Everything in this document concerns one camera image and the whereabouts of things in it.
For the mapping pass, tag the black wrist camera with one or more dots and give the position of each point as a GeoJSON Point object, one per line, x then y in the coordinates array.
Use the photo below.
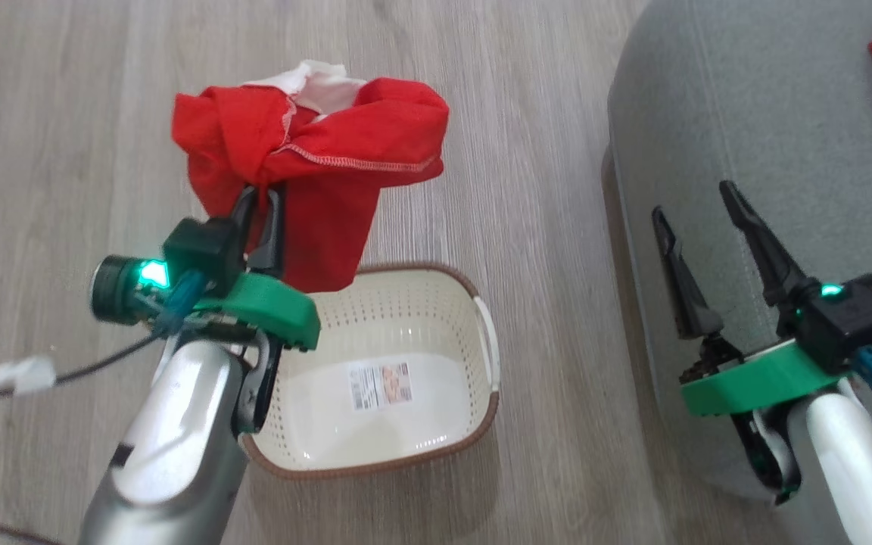
{"type": "Point", "coordinates": [197, 250]}
{"type": "Point", "coordinates": [856, 314]}

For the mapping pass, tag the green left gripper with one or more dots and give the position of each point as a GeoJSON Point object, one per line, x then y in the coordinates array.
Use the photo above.
{"type": "Point", "coordinates": [273, 306]}

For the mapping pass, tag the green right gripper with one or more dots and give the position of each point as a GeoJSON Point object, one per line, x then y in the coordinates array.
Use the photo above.
{"type": "Point", "coordinates": [754, 378]}

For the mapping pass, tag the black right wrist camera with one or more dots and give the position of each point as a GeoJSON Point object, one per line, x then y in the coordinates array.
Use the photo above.
{"type": "Point", "coordinates": [856, 314]}

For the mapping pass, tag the white brown-rimmed laundry basket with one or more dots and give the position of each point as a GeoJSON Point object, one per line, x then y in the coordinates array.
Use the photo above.
{"type": "Point", "coordinates": [406, 318]}

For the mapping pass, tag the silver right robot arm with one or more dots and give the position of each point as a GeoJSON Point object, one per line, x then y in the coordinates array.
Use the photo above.
{"type": "Point", "coordinates": [852, 477]}

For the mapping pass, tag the blue left camera connector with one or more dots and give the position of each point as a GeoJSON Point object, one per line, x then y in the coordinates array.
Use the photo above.
{"type": "Point", "coordinates": [179, 299]}

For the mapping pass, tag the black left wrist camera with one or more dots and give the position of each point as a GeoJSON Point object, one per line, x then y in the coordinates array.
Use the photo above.
{"type": "Point", "coordinates": [197, 250]}

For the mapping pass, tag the white product label sticker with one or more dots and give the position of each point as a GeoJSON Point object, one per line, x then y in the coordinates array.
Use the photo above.
{"type": "Point", "coordinates": [379, 386]}

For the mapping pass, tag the grey fabric sofa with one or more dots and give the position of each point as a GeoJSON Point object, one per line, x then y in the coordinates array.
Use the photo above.
{"type": "Point", "coordinates": [746, 113]}

